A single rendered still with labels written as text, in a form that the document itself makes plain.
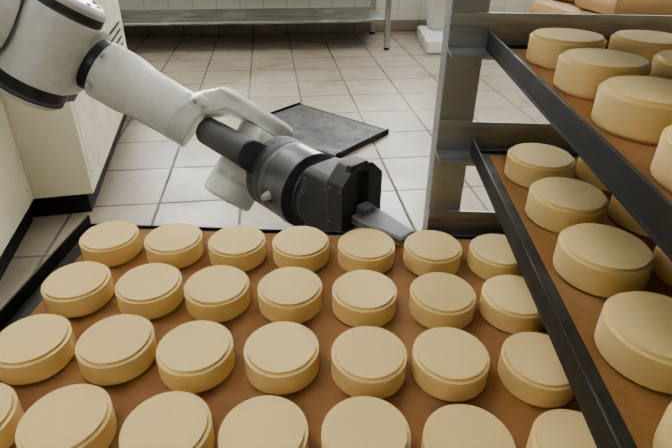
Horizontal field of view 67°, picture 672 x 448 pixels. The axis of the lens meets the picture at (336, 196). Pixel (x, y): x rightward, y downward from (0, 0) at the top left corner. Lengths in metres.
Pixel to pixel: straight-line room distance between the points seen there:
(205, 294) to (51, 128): 1.54
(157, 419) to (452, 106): 0.32
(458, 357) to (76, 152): 1.68
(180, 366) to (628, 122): 0.29
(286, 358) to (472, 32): 0.28
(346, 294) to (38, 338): 0.21
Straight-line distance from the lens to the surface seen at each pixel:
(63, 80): 0.66
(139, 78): 0.65
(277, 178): 0.55
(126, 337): 0.38
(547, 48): 0.38
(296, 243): 0.45
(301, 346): 0.35
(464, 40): 0.44
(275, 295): 0.39
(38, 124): 1.90
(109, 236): 0.49
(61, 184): 1.98
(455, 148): 0.47
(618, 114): 0.27
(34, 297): 0.48
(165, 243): 0.47
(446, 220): 0.50
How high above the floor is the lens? 0.95
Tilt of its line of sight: 29 degrees down
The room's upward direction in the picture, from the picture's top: 1 degrees clockwise
